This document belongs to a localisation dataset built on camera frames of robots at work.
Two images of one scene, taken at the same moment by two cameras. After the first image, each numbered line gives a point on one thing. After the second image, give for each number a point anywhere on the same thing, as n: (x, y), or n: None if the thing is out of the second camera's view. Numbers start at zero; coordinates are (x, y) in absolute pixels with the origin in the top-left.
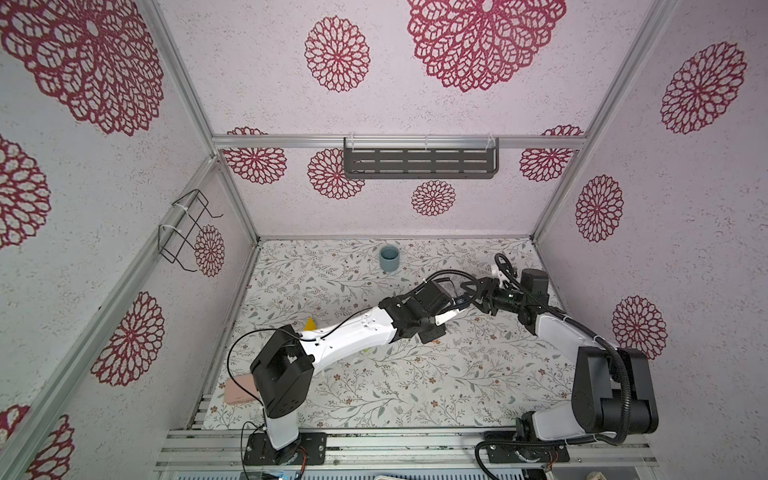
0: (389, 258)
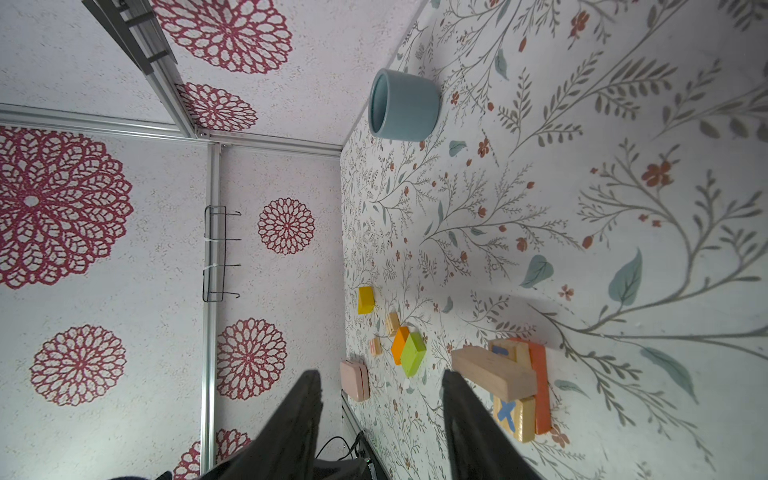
0: (403, 106)
